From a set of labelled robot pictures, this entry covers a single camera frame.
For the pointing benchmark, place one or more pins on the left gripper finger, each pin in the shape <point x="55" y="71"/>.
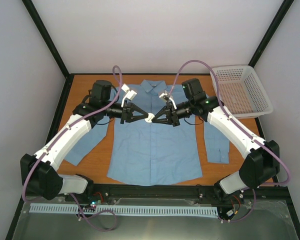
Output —
<point x="136" y="112"/>
<point x="133" y="118"/>

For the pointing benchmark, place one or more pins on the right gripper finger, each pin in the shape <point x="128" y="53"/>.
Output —
<point x="160" y="113"/>
<point x="161" y="121"/>

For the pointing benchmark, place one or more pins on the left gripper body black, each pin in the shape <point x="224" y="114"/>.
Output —
<point x="126" y="112"/>

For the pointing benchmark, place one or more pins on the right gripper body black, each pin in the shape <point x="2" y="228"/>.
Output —
<point x="175" y="118"/>

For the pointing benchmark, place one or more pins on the round floral brooch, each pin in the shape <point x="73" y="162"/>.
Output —
<point x="149" y="117"/>

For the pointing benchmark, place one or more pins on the light blue shirt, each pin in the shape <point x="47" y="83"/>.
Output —
<point x="148" y="154"/>

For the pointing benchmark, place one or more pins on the white plastic basket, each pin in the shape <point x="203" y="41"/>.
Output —
<point x="241" y="90"/>

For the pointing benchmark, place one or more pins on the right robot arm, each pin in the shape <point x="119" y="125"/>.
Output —
<point x="260" y="157"/>

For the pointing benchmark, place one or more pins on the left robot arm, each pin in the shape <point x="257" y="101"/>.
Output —
<point x="39" y="172"/>

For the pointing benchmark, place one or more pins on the small green circuit board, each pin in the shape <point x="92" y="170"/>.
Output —
<point x="95" y="203"/>

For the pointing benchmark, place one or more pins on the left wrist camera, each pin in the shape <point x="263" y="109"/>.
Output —
<point x="129" y="94"/>

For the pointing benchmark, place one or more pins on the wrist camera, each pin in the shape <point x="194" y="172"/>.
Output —
<point x="129" y="94"/>
<point x="168" y="98"/>

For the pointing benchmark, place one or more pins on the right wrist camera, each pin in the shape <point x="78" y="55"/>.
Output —
<point x="168" y="98"/>

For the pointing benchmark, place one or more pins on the light blue cable duct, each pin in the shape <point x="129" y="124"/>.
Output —
<point x="127" y="210"/>

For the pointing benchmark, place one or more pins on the black front rail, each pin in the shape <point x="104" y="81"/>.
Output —
<point x="202" y="194"/>

